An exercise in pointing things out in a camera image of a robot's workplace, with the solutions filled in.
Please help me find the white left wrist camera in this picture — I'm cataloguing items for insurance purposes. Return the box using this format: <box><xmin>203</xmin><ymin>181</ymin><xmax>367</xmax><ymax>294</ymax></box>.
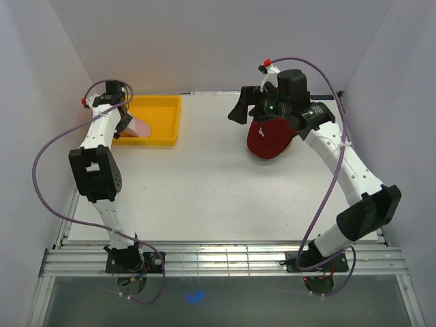
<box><xmin>81</xmin><ymin>93</ymin><xmax>100</xmax><ymax>110</ymax></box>

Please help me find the aluminium frame rail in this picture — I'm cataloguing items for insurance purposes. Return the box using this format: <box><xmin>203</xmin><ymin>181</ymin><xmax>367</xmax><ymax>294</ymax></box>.
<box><xmin>27</xmin><ymin>244</ymin><xmax>425</xmax><ymax>326</ymax></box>

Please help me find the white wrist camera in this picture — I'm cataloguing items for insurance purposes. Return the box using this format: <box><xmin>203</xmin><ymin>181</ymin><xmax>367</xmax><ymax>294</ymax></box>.
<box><xmin>81</xmin><ymin>93</ymin><xmax>100</xmax><ymax>110</ymax></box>
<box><xmin>258</xmin><ymin>59</ymin><xmax>280</xmax><ymax>93</ymax></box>

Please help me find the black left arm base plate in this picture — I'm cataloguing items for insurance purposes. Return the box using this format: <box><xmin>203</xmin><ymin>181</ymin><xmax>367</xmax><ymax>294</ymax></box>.
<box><xmin>104</xmin><ymin>251</ymin><xmax>166</xmax><ymax>274</ymax></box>

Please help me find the pink cap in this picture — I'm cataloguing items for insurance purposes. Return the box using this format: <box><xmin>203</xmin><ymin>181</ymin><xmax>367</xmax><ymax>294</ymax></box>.
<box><xmin>123</xmin><ymin>118</ymin><xmax>151</xmax><ymax>138</ymax></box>

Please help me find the yellow plastic tray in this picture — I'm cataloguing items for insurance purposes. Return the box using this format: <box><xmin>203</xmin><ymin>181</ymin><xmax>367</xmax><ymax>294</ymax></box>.
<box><xmin>113</xmin><ymin>95</ymin><xmax>181</xmax><ymax>146</ymax></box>

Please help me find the red cap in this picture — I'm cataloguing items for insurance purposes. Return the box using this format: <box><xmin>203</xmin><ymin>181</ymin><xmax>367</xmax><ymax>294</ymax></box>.
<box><xmin>247</xmin><ymin>118</ymin><xmax>298</xmax><ymax>160</ymax></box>

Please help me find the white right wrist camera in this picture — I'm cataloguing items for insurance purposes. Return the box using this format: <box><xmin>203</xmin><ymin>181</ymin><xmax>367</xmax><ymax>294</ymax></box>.
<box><xmin>258</xmin><ymin>59</ymin><xmax>280</xmax><ymax>93</ymax></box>

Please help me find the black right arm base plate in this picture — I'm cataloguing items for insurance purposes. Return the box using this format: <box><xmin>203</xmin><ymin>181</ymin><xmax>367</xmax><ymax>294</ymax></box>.
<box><xmin>279</xmin><ymin>251</ymin><xmax>349</xmax><ymax>273</ymax></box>

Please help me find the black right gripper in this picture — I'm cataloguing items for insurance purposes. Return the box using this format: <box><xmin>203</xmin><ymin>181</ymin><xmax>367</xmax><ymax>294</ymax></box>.
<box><xmin>227</xmin><ymin>85</ymin><xmax>290</xmax><ymax>125</ymax></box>

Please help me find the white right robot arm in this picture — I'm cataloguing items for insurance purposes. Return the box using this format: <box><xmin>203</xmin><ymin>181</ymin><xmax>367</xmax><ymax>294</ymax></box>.
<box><xmin>228</xmin><ymin>69</ymin><xmax>401</xmax><ymax>271</ymax></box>

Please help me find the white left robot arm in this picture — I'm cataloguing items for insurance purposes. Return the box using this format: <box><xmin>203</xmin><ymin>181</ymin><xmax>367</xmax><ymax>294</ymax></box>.
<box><xmin>68</xmin><ymin>80</ymin><xmax>144</xmax><ymax>273</ymax></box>

